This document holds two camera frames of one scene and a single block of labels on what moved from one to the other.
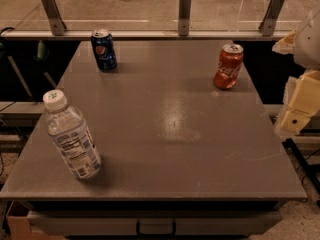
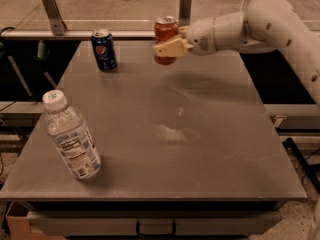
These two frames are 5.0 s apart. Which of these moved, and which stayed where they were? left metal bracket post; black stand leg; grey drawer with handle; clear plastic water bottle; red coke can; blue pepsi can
Moved: red coke can
Stayed: black stand leg; left metal bracket post; grey drawer with handle; blue pepsi can; clear plastic water bottle
